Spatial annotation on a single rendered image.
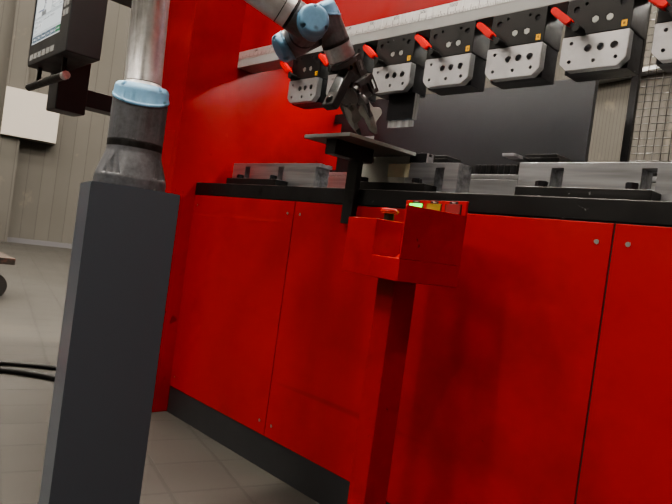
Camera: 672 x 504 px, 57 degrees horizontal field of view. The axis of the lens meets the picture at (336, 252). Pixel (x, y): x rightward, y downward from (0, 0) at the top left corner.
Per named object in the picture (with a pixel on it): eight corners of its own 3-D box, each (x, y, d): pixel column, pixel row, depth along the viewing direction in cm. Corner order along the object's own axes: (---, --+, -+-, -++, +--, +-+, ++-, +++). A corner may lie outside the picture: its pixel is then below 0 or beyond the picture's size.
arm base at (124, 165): (97, 181, 124) (104, 132, 124) (88, 183, 137) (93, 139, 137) (172, 193, 131) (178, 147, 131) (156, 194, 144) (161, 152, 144)
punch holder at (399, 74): (369, 93, 185) (376, 39, 184) (388, 101, 190) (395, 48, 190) (407, 89, 174) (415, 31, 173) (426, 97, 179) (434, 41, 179)
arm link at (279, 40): (275, 27, 148) (314, 8, 151) (266, 40, 159) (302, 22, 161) (291, 57, 149) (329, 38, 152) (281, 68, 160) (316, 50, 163)
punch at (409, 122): (385, 127, 183) (389, 95, 183) (389, 128, 185) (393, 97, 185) (410, 125, 176) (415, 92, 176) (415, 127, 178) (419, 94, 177)
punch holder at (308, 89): (286, 103, 214) (292, 56, 213) (304, 109, 219) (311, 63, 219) (314, 100, 203) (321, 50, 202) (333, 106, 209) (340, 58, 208)
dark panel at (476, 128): (331, 201, 273) (344, 102, 273) (334, 201, 275) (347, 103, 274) (576, 217, 191) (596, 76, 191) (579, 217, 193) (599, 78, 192)
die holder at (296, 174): (230, 187, 237) (233, 163, 237) (243, 190, 241) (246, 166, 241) (315, 191, 200) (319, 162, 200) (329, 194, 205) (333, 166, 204)
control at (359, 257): (341, 270, 136) (352, 189, 136) (397, 276, 145) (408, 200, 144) (396, 281, 119) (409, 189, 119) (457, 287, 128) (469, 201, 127)
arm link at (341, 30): (299, 11, 159) (326, -2, 161) (316, 52, 164) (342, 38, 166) (310, 9, 152) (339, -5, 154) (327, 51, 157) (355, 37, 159)
